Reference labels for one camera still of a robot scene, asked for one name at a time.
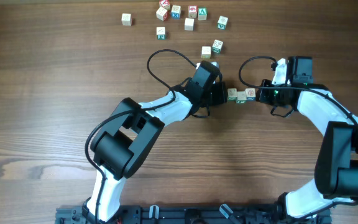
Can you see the green V letter block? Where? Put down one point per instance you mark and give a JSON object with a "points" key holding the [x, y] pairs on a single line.
{"points": [[222, 22]]}

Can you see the red letter block top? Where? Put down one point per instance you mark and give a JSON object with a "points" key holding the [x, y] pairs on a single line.
{"points": [[164, 4]]}

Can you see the plain wooden centre block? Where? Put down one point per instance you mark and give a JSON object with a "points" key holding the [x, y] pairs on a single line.
{"points": [[189, 24]]}

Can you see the blue edged wooden block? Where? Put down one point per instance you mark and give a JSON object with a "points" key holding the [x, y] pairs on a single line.
{"points": [[250, 94]]}

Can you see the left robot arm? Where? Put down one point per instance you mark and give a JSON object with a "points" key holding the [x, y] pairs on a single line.
{"points": [[122, 142]]}

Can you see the red number nine block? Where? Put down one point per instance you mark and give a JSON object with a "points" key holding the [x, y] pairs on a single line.
{"points": [[192, 11]]}

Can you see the green edged block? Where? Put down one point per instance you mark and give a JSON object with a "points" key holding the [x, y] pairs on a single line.
{"points": [[241, 97], [231, 94], [161, 33]]}

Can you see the red edged wooden block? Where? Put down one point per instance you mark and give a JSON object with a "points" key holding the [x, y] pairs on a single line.
{"points": [[161, 13]]}

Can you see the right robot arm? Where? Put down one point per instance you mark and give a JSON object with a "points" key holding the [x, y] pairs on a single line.
{"points": [[335, 180]]}

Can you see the green A letter block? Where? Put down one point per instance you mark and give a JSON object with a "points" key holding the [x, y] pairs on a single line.
{"points": [[202, 13]]}

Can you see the blue X letter block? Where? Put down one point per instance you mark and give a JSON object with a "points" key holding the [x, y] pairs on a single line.
{"points": [[176, 11]]}

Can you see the plain block far left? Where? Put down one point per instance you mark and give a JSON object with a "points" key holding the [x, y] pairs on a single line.
{"points": [[126, 19]]}

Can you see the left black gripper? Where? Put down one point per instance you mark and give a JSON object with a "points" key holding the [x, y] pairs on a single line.
{"points": [[218, 93]]}

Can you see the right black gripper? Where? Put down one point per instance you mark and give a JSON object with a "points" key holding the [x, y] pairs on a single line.
{"points": [[265, 94]]}

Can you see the green Z letter block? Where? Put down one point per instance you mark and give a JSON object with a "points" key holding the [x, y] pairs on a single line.
{"points": [[217, 46]]}

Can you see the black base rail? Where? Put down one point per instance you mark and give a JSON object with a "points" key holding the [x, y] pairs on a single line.
{"points": [[265, 213]]}

